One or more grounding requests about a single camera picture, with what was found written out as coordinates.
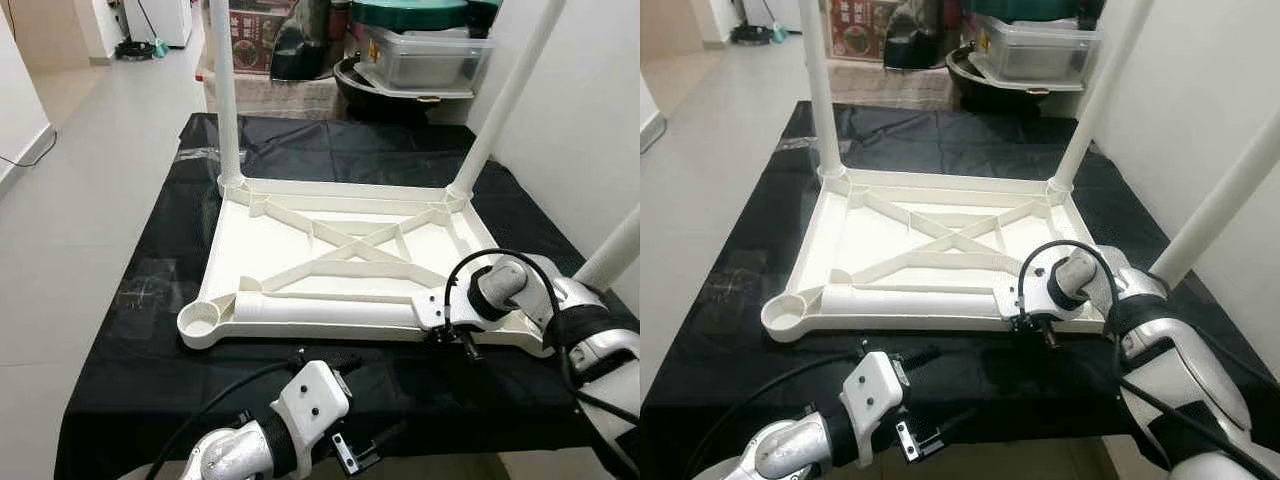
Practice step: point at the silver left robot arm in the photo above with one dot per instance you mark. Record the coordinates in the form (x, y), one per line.
(790, 450)
(235, 455)

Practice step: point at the black tablecloth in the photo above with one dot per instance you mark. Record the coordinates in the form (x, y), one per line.
(150, 380)
(720, 380)

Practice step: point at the clear tape piece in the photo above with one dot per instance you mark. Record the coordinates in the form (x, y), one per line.
(745, 285)
(150, 292)
(195, 155)
(795, 144)

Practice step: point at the clear plastic storage container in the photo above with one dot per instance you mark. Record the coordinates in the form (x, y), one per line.
(1040, 50)
(430, 62)

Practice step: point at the beige cloth covered bench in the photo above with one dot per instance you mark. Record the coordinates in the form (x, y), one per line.
(290, 98)
(900, 85)

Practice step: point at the black plastic bag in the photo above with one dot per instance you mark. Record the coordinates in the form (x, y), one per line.
(915, 45)
(305, 50)

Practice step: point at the dark green pot lid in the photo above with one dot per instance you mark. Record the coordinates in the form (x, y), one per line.
(1030, 8)
(420, 15)

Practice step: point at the red printed package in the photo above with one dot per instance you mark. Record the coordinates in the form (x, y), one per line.
(865, 30)
(255, 40)

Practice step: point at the black floor mop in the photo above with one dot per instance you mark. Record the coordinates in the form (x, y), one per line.
(750, 37)
(135, 50)

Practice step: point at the white appliance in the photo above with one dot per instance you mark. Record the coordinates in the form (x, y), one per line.
(770, 12)
(160, 20)

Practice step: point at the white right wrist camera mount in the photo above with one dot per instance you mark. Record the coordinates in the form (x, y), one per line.
(1015, 300)
(432, 310)

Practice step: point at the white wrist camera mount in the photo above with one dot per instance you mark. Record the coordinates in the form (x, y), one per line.
(872, 390)
(432, 310)
(1015, 300)
(312, 400)

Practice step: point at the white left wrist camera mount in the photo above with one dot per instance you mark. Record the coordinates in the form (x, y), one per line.
(872, 390)
(312, 400)

